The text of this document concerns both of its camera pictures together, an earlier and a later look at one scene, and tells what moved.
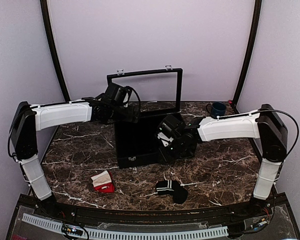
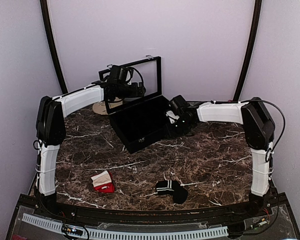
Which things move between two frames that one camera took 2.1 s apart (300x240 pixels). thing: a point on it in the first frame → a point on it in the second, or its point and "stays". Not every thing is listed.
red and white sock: x=103 y=182 stays
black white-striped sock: x=172 y=187 stays
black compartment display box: x=137 y=143 → x=140 y=121
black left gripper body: x=116 y=114 → x=124 y=93
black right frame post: x=257 y=15 stays
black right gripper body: x=176 y=151 → x=182 y=126
